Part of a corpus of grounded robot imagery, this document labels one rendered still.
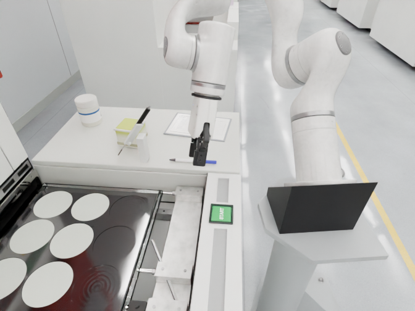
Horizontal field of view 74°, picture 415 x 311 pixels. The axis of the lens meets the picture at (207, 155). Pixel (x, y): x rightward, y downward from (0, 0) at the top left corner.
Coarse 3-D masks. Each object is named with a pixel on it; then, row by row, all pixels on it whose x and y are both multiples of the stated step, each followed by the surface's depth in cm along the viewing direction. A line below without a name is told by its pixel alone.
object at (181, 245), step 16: (176, 208) 78; (192, 208) 78; (176, 224) 73; (192, 224) 73; (176, 240) 69; (192, 240) 69; (176, 256) 66; (192, 256) 66; (160, 288) 60; (176, 288) 60
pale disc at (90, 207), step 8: (80, 200) 77; (88, 200) 77; (96, 200) 77; (104, 200) 77; (72, 208) 75; (80, 208) 75; (88, 208) 75; (96, 208) 75; (104, 208) 75; (80, 216) 73; (88, 216) 73; (96, 216) 73
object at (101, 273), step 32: (96, 192) 80; (128, 192) 80; (64, 224) 71; (96, 224) 71; (128, 224) 71; (0, 256) 64; (32, 256) 64; (96, 256) 64; (128, 256) 64; (96, 288) 58
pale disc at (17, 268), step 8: (0, 264) 62; (8, 264) 62; (16, 264) 62; (24, 264) 62; (0, 272) 60; (8, 272) 60; (16, 272) 60; (24, 272) 60; (0, 280) 59; (8, 280) 59; (16, 280) 59; (0, 288) 58; (8, 288) 58; (0, 296) 56
